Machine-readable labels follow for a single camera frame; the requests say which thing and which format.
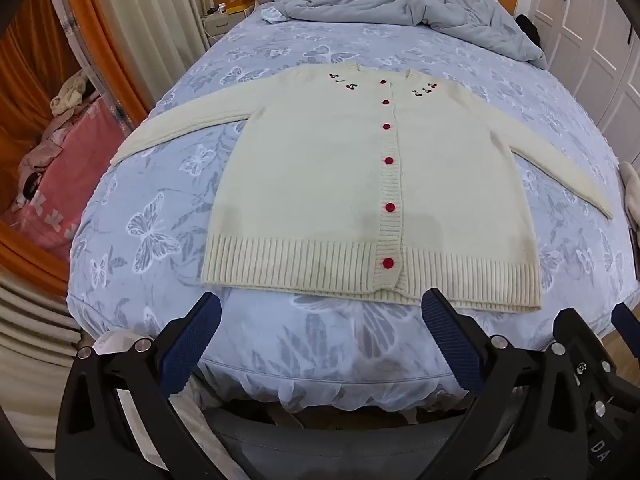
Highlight white nightstand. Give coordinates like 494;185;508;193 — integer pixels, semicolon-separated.
201;7;251;41

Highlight grey duvet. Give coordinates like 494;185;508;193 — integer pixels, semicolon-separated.
262;0;548;68

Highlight pink blanket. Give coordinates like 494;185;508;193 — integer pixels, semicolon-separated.
0;95;126;261

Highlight bed with butterfly bedsheet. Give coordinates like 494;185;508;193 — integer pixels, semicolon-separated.
65;5;631;413

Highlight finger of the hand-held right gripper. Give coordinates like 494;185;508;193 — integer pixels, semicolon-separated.
611;302;640;348
552;306;603;361

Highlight orange curtain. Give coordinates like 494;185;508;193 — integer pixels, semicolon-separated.
0;15;66;176

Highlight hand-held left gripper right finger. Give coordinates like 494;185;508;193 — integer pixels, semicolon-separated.
421;287;591;480

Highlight black bag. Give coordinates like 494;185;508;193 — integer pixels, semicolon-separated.
515;14;542;46

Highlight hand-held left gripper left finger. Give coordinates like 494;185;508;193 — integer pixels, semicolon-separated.
55;290;223;480

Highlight cream knit cardigan red buttons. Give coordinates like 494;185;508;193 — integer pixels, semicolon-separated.
109;62;615;313

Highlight white pleated curtain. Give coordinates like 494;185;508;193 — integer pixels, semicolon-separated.
0;265;83;441

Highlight cream crumpled cloth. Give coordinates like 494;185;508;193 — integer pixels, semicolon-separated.
50;71;98;116

